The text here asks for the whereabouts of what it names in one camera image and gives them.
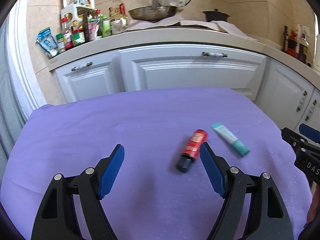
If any teal white tube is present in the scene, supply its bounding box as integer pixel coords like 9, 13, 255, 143
210, 123, 250, 157

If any red label black bottle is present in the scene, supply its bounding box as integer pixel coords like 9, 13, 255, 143
176, 129, 208, 173

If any right hand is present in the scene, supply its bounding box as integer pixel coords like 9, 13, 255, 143
306, 185, 320, 224

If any white electric kettle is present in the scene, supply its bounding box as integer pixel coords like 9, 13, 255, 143
312, 34, 320, 72

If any red box on counter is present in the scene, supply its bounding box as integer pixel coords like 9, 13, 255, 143
286, 30, 297, 58

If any dark soy sauce bottle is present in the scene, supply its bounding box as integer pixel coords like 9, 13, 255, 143
298, 33, 309, 64

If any dark olive oil bottle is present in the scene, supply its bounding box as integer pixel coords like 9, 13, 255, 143
282, 25, 289, 53

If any grey curtain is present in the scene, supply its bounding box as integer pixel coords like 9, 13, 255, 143
0, 22, 26, 181

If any pink cloth on stove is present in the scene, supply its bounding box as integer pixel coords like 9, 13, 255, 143
126, 16, 257, 41

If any black clay pot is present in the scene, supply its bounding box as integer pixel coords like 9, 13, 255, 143
203, 9, 230, 22

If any blue white salt bag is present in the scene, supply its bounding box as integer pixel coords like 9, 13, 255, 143
36, 27, 59, 58

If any red cap seasoning jar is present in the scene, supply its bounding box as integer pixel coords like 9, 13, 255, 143
72, 29, 86, 47

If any green seasoning bottle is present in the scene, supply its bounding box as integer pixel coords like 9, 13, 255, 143
101, 15, 112, 37

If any steel wok pan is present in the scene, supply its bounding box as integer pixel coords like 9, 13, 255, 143
129, 0, 177, 22

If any white spice rack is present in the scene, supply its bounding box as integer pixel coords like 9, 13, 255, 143
61, 4, 97, 34

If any cooking oil bottle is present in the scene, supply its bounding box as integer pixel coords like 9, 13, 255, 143
109, 0, 129, 35

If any corner door right handle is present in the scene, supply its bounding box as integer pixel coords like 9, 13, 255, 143
305, 99, 317, 121

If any corner door handle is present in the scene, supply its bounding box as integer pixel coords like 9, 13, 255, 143
296, 90, 308, 112
305, 99, 317, 121

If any corner door left handle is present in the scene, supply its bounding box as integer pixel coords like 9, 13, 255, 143
296, 90, 308, 112

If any middle drawer handle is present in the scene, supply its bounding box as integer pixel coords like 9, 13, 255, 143
202, 51, 228, 58

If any left cabinet handle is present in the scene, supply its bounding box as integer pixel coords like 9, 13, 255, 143
71, 62, 93, 72

